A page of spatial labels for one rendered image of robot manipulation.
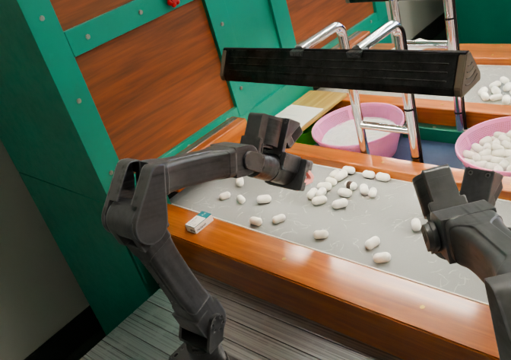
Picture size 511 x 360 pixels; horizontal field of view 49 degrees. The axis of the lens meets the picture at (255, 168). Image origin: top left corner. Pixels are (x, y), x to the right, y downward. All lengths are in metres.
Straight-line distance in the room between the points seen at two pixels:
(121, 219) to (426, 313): 0.53
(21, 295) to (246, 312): 1.22
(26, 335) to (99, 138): 1.13
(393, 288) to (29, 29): 0.91
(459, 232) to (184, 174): 0.46
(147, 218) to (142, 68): 0.67
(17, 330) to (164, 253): 1.44
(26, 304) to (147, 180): 1.49
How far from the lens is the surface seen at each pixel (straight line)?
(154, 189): 0.88
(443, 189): 0.80
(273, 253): 1.21
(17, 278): 2.26
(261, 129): 1.09
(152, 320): 1.33
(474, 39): 4.11
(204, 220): 1.37
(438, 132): 1.66
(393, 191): 1.37
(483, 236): 0.65
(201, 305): 1.03
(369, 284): 1.09
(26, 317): 2.33
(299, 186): 1.16
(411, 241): 1.21
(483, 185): 0.86
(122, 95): 1.45
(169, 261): 0.96
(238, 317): 1.24
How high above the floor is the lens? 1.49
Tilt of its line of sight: 28 degrees down
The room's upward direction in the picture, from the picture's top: 17 degrees counter-clockwise
